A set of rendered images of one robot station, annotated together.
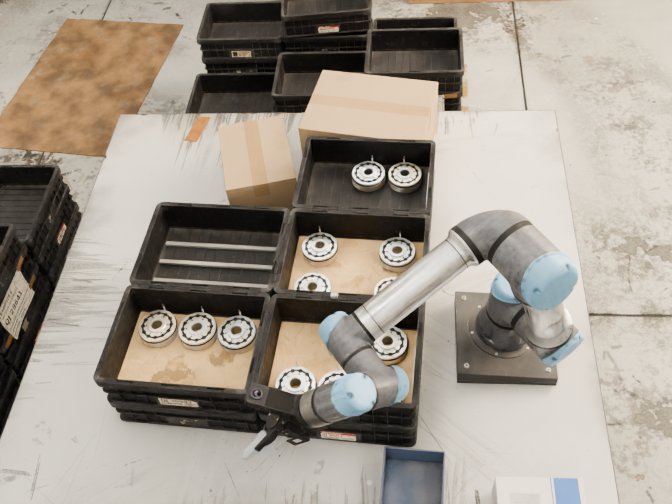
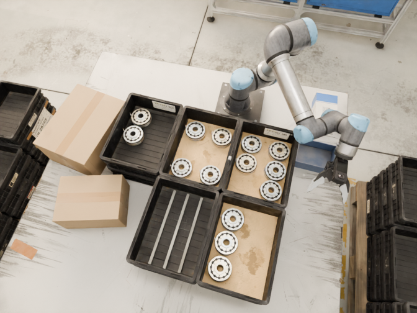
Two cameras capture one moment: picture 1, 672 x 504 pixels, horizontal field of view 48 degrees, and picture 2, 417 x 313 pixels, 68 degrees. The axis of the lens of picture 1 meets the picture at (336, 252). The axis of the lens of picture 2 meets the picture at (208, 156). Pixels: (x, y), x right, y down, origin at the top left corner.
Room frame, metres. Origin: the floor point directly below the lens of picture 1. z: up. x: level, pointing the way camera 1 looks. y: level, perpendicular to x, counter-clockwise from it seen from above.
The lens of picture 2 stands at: (1.19, 0.64, 2.26)
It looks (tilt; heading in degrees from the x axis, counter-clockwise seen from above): 65 degrees down; 274
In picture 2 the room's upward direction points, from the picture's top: 1 degrees counter-clockwise
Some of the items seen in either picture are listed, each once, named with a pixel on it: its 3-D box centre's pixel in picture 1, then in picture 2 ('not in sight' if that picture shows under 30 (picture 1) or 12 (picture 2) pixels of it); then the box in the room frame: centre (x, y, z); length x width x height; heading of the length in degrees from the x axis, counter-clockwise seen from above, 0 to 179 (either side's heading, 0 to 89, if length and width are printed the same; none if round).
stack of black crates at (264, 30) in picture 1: (248, 50); not in sight; (3.08, 0.30, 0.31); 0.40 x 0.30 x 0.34; 81
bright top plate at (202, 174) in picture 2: (312, 287); (210, 174); (1.22, 0.08, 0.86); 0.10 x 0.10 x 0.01
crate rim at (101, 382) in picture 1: (185, 338); (242, 244); (1.07, 0.41, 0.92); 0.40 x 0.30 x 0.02; 77
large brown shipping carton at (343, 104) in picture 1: (370, 127); (87, 131); (1.90, -0.17, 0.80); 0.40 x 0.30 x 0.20; 70
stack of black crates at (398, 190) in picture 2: not in sight; (406, 202); (0.00, 0.00, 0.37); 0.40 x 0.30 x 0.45; 80
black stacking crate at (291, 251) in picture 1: (355, 266); (201, 150); (1.27, -0.05, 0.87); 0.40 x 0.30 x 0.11; 77
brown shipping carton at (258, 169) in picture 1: (259, 168); (94, 202); (1.78, 0.22, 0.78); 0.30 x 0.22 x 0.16; 5
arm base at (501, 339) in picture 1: (505, 318); (237, 97); (1.09, -0.43, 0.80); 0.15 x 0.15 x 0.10
